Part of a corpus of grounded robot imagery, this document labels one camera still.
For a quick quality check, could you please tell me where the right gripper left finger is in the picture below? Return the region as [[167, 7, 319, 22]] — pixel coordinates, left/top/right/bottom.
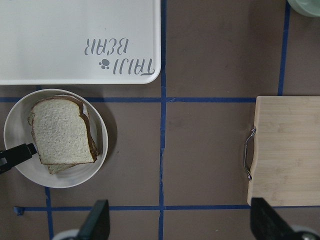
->
[[77, 199, 110, 240]]

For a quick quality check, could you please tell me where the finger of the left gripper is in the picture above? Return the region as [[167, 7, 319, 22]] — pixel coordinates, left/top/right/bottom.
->
[[0, 143, 37, 174]]

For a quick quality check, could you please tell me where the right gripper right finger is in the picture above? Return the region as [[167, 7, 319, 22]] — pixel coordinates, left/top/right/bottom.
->
[[250, 197, 300, 240]]

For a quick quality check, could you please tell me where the white round plate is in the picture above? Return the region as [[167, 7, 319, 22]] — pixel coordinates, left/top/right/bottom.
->
[[3, 89, 108, 189]]

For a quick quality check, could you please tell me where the bread slice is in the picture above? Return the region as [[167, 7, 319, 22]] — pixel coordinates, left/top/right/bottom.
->
[[27, 97, 101, 165], [29, 94, 100, 175]]

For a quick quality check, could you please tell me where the bread slice on plate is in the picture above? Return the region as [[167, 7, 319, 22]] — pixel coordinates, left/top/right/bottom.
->
[[29, 94, 100, 175]]

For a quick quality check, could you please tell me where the wooden cutting board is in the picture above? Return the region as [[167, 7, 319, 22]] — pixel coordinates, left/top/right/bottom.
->
[[246, 96, 320, 207]]

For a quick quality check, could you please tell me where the cream bear tray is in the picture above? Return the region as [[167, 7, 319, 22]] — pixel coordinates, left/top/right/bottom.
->
[[0, 0, 161, 85]]

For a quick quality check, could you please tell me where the light green bowl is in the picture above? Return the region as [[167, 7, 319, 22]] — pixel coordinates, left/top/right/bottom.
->
[[288, 0, 320, 18]]

